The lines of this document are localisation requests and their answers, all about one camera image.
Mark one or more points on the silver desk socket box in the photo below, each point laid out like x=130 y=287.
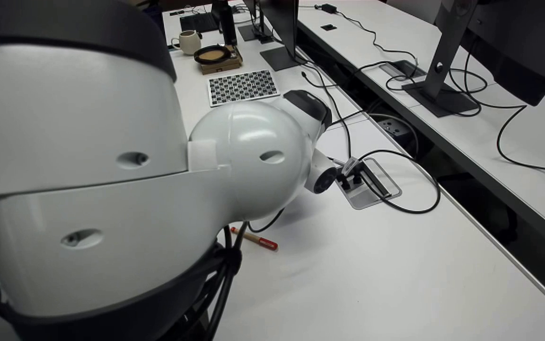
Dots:
x=374 y=186
x=404 y=69

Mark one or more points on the black cylindrical bottle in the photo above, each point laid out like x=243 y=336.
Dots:
x=226 y=21

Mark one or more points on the white mug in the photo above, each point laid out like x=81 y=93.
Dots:
x=188 y=42

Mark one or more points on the red and tan marker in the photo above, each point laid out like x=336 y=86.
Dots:
x=264 y=241

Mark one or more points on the black white checkerboard sheet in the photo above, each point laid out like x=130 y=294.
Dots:
x=245 y=88

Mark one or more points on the dark flat pad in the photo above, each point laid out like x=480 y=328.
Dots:
x=198 y=21

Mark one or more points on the white plug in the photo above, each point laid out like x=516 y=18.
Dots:
x=351 y=167

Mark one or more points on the monitor with silver stand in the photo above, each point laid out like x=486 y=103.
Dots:
x=448 y=57

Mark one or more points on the thin black stand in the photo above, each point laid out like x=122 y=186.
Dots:
x=258 y=21

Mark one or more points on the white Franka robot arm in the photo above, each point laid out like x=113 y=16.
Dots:
x=96 y=158

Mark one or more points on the small flat black item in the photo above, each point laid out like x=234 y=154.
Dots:
x=328 y=27

